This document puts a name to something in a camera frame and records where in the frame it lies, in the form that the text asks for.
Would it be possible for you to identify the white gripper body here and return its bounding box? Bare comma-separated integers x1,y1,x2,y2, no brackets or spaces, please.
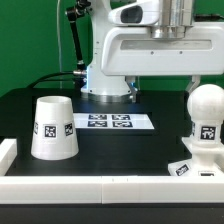
101,23,224,76

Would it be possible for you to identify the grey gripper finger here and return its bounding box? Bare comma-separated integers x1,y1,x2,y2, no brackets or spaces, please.
125,76,138,103
186,75,201,93

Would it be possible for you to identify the white lamp bulb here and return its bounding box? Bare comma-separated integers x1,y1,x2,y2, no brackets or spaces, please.
187,84,224,147

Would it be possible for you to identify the white lamp base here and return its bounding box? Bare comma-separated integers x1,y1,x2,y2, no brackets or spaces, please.
168,137,224,177

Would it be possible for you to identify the white lamp shade cone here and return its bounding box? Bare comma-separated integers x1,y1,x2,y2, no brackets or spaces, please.
31,96,79,160

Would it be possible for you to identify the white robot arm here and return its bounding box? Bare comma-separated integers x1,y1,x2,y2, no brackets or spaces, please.
81,0,224,102

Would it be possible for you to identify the white marker sheet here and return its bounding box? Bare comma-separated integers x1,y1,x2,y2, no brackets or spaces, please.
73,113,154,130

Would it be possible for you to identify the white left fence block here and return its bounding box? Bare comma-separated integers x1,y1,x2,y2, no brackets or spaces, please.
0,139,17,176

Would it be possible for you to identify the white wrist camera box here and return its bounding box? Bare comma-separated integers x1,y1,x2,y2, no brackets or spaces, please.
108,0,160,26

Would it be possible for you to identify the black cable hose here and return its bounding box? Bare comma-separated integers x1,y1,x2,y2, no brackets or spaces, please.
26,0,92,89

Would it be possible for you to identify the grey thin cable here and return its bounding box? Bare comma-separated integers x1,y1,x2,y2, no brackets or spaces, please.
55,0,64,90

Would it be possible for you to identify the white front fence wall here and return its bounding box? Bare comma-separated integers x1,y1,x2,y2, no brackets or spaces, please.
0,176,224,204

